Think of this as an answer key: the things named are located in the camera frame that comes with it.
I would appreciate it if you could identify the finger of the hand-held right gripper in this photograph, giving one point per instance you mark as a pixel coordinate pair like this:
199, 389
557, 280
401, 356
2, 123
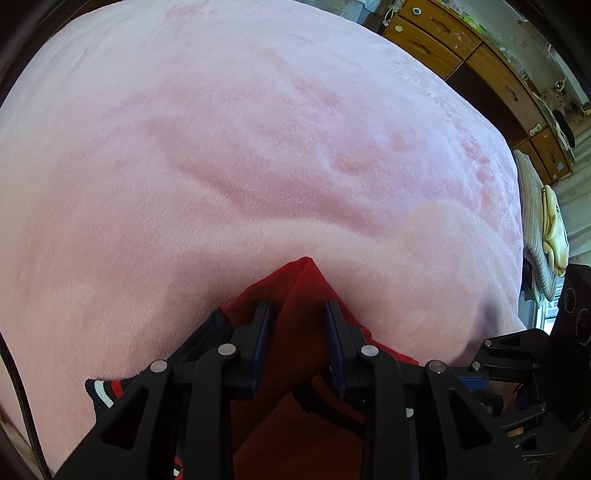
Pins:
521, 410
512, 350

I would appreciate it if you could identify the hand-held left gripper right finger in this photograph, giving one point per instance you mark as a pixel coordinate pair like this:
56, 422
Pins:
369, 378

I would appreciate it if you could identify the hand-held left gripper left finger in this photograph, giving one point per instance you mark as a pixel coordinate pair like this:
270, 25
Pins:
217, 378

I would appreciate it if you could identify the navy and red varsity jacket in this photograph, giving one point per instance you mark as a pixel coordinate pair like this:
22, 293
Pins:
295, 323

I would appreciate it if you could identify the pale yellow cloth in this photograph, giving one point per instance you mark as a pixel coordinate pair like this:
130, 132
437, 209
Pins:
556, 230

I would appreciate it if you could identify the pink plush bed blanket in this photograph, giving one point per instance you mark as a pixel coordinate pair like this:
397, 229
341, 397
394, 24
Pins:
231, 161

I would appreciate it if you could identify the wooden drawer cabinet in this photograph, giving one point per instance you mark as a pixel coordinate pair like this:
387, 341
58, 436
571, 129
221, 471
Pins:
485, 74

